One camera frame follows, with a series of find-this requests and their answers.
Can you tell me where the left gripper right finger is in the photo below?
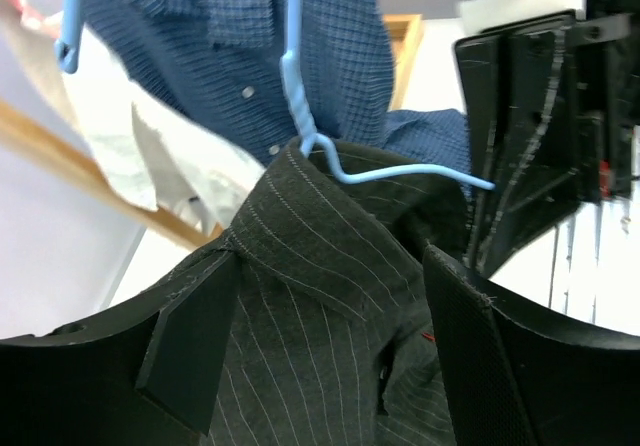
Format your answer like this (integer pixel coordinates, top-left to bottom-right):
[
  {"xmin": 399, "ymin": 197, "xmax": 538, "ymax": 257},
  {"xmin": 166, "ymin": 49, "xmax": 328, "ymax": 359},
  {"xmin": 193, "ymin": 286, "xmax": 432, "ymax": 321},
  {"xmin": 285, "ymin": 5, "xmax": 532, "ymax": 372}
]
[{"xmin": 423, "ymin": 245, "xmax": 639, "ymax": 446}]

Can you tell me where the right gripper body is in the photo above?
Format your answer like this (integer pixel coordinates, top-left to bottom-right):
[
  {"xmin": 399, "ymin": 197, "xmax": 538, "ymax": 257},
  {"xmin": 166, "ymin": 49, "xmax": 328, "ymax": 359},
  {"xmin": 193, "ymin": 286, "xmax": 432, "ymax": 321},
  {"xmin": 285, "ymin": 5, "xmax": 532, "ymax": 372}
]
[{"xmin": 549, "ymin": 13, "xmax": 639, "ymax": 206}]

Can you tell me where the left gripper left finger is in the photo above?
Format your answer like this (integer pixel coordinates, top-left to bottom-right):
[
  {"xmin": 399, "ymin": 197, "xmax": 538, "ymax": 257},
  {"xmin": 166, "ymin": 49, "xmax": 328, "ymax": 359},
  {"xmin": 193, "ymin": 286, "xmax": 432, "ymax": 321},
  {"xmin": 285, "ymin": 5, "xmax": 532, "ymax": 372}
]
[{"xmin": 1, "ymin": 253, "xmax": 241, "ymax": 445}]

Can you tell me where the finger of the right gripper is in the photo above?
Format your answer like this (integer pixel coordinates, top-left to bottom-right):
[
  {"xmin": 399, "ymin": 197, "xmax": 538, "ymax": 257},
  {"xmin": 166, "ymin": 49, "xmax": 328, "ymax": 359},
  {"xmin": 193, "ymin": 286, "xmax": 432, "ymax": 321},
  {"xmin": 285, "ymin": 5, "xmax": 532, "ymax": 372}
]
[{"xmin": 454, "ymin": 10, "xmax": 580, "ymax": 277}]

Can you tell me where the black pinstripe shirt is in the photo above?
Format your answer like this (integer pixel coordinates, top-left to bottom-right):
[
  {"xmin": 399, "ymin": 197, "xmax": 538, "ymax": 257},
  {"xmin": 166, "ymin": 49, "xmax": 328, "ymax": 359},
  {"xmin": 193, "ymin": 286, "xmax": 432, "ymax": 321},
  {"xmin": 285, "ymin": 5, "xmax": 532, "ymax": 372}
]
[{"xmin": 170, "ymin": 143, "xmax": 467, "ymax": 445}]

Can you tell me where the light blue wire hanger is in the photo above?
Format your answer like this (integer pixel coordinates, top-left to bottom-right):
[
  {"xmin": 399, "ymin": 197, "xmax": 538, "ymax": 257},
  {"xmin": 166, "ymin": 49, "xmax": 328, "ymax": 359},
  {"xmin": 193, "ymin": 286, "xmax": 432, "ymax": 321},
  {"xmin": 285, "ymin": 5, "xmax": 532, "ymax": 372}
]
[{"xmin": 280, "ymin": 0, "xmax": 495, "ymax": 191}]

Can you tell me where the white shirt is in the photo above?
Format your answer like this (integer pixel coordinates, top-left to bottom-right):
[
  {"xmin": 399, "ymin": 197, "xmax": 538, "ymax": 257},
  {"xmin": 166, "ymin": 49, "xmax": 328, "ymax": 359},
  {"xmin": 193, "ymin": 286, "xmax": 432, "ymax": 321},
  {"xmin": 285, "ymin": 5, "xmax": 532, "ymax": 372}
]
[{"xmin": 1, "ymin": 0, "xmax": 264, "ymax": 233}]

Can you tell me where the blue checked shirt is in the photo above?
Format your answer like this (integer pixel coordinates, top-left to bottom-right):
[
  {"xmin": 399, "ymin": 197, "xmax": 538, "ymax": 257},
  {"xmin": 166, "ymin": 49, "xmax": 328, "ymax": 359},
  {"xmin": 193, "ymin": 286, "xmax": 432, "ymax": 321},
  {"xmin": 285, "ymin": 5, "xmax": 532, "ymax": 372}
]
[{"xmin": 68, "ymin": 0, "xmax": 471, "ymax": 173}]

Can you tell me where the wooden clothes rack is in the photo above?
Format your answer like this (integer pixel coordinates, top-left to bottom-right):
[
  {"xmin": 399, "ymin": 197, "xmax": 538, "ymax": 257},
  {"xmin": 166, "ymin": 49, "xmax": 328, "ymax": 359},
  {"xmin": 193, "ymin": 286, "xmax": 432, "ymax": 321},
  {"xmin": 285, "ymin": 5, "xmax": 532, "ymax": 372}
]
[{"xmin": 0, "ymin": 13, "xmax": 426, "ymax": 252}]

